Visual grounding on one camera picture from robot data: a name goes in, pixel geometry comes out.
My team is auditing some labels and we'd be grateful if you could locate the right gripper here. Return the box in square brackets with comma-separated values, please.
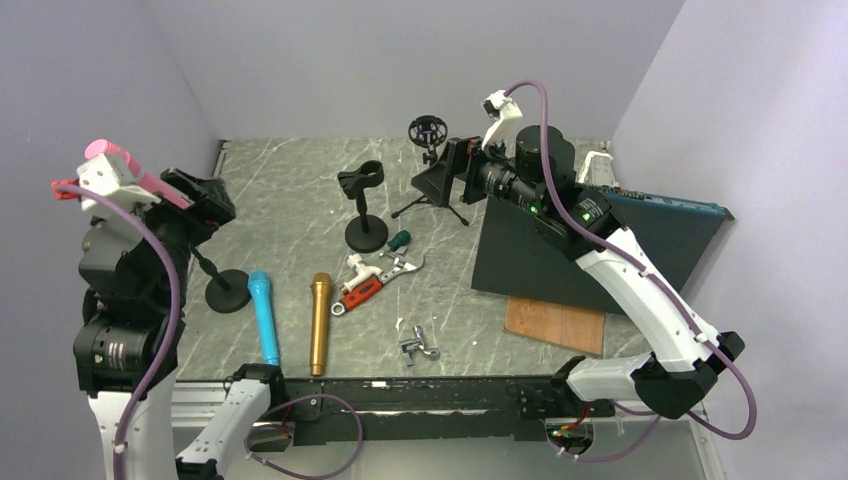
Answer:
[412, 128, 546, 216]

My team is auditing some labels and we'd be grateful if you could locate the black tripod mic stand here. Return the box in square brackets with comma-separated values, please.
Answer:
[391, 115, 470, 226]

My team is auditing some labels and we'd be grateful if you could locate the blue mic round-base stand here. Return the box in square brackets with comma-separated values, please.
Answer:
[337, 160, 388, 253]

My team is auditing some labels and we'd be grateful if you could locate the pink mic round-base stand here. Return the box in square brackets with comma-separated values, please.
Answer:
[190, 247, 251, 314]

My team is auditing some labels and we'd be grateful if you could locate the blue microphone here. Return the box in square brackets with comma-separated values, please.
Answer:
[247, 270, 280, 366]

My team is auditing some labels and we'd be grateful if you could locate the pink microphone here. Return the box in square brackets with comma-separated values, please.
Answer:
[84, 139, 189, 209]

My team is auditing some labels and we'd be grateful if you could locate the gold microphone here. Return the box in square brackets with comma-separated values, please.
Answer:
[309, 272, 333, 377]

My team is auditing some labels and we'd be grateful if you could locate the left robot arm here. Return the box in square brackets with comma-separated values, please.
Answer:
[73, 168, 288, 479]

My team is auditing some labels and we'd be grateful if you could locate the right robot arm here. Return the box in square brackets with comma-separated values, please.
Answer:
[408, 116, 745, 419]

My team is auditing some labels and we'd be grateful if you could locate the white plastic faucet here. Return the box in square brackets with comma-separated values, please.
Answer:
[341, 253, 383, 294]

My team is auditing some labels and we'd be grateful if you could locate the small metal clamp part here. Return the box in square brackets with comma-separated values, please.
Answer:
[399, 325, 440, 367]

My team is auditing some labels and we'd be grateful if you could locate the wooden board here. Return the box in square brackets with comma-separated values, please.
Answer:
[504, 297, 605, 356]

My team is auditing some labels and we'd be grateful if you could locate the green handle screwdriver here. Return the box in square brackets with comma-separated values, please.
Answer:
[385, 230, 411, 253]

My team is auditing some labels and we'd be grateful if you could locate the red handle adjustable wrench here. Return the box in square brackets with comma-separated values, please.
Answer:
[330, 248, 425, 316]

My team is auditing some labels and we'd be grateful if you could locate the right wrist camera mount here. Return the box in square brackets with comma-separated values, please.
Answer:
[481, 90, 523, 150]

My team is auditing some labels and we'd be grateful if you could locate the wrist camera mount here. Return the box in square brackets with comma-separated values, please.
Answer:
[481, 90, 523, 150]
[51, 153, 161, 218]

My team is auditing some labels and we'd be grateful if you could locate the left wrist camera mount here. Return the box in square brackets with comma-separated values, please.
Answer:
[51, 153, 161, 218]

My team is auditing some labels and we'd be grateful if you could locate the black network switch box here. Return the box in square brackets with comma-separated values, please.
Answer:
[471, 187, 735, 315]

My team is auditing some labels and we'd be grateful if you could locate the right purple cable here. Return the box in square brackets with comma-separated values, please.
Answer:
[503, 80, 759, 464]

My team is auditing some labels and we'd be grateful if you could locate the white bracket behind switch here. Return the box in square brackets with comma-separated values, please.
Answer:
[576, 150, 619, 187]

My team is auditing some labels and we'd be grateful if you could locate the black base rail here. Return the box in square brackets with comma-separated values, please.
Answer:
[220, 376, 664, 446]

